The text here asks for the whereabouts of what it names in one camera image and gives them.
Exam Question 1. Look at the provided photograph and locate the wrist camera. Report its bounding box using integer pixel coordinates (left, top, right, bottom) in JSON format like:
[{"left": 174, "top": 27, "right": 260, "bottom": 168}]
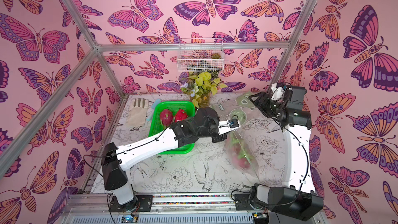
[
  {"left": 218, "top": 118, "right": 241, "bottom": 135},
  {"left": 271, "top": 84, "right": 285, "bottom": 101}
]

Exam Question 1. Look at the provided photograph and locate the white wire wall basket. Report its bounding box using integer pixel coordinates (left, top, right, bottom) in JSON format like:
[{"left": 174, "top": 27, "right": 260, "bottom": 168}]
[{"left": 176, "top": 37, "right": 225, "bottom": 72}]

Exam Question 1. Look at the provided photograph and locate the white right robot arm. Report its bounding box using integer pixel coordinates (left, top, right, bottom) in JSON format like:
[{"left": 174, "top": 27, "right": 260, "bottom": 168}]
[{"left": 246, "top": 83, "right": 323, "bottom": 222}]

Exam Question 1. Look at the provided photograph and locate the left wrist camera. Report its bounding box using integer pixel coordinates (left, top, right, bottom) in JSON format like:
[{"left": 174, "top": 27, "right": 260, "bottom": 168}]
[{"left": 218, "top": 118, "right": 241, "bottom": 135}]

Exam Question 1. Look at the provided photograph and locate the potted green leafy plant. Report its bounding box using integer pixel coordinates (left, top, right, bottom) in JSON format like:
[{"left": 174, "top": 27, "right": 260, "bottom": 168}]
[{"left": 180, "top": 71, "right": 227, "bottom": 109}]

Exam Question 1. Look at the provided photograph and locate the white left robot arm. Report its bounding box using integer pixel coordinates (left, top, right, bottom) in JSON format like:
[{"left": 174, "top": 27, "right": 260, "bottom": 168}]
[{"left": 101, "top": 107, "right": 240, "bottom": 205}]

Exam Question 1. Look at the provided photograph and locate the green plastic basket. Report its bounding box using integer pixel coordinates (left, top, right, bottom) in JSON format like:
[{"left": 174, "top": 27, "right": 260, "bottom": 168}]
[{"left": 148, "top": 101, "right": 195, "bottom": 136}]

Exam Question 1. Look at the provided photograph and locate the clear zip-top bag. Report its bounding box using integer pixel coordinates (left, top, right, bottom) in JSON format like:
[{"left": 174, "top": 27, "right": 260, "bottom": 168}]
[{"left": 210, "top": 92, "right": 264, "bottom": 125}]

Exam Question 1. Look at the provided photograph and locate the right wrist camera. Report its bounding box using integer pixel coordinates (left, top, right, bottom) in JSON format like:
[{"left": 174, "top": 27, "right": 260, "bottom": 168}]
[{"left": 271, "top": 84, "right": 285, "bottom": 101}]

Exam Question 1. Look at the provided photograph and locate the red dragon fruit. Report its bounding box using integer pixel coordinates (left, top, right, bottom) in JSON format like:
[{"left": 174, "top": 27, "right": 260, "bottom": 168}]
[
  {"left": 160, "top": 109, "right": 174, "bottom": 128},
  {"left": 174, "top": 109, "right": 189, "bottom": 122}
]

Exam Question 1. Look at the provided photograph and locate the beige green work glove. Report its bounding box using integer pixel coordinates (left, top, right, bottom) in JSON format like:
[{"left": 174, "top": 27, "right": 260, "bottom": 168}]
[{"left": 125, "top": 98, "right": 149, "bottom": 128}]

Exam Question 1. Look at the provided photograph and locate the aluminium frame post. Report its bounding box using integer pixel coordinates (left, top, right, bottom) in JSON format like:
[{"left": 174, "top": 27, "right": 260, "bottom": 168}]
[{"left": 61, "top": 0, "right": 125, "bottom": 97}]

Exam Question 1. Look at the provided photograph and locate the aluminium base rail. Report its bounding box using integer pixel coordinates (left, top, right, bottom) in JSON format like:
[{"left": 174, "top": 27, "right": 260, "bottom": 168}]
[{"left": 62, "top": 192, "right": 324, "bottom": 224}]

